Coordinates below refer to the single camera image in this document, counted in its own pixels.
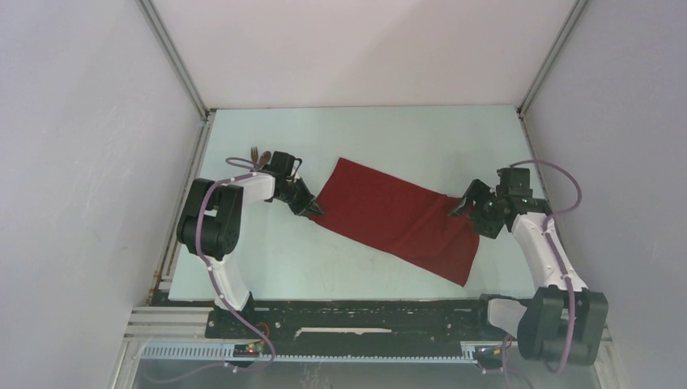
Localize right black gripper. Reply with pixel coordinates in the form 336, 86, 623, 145
446, 179, 504, 240

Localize red cloth napkin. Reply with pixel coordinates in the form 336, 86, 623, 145
311, 158, 480, 286

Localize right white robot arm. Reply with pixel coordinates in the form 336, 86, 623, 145
450, 178, 608, 366

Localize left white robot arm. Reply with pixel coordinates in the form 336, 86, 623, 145
176, 171, 324, 338

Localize brown wooden spoon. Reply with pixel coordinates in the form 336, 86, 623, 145
258, 151, 271, 169

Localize brown wooden fork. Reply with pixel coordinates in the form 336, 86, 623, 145
250, 147, 260, 169

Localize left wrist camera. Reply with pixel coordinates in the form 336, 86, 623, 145
265, 151, 302, 177

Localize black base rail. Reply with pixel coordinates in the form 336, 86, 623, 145
205, 299, 506, 357

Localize white cable duct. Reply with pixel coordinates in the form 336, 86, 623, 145
139, 342, 477, 364

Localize aluminium extrusion rail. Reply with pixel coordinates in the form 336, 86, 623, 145
124, 306, 211, 341

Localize aluminium frame post right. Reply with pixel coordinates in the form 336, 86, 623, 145
518, 0, 591, 119

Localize aluminium frame post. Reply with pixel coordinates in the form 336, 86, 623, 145
518, 0, 591, 119
135, 0, 209, 121

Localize aluminium frame post left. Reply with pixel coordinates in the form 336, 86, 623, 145
135, 0, 209, 121

